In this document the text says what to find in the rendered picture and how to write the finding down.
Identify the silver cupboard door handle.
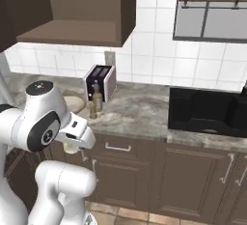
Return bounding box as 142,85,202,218
91,158,99,183
219,153,235,185
233,165,247,187
81,150,90,163

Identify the cream garlic bulb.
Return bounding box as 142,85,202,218
63,142,81,155

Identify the silver drawer handle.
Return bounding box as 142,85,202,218
104,142,132,153

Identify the black sink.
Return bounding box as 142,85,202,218
167,86,247,139

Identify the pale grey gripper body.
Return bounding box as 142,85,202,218
56,124,97,151

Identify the silver black toaster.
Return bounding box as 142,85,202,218
83,64,117,104

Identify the olive glass bottle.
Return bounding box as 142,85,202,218
91,80,104,113

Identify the brown drawer front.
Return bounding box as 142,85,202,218
92,133,156,164

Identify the grey wall outlet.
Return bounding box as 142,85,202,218
103,50,117,67

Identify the dark brown cabinet door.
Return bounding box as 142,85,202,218
0,0,55,53

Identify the grey framed window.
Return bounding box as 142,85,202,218
172,0,247,44

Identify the brown cupboard door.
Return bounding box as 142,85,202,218
229,159,247,225
155,143,239,224
84,159,154,212
4,138,93,212

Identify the tan shaker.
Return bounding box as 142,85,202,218
88,101,98,120

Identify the brown wall cabinet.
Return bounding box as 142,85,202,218
0,0,138,48

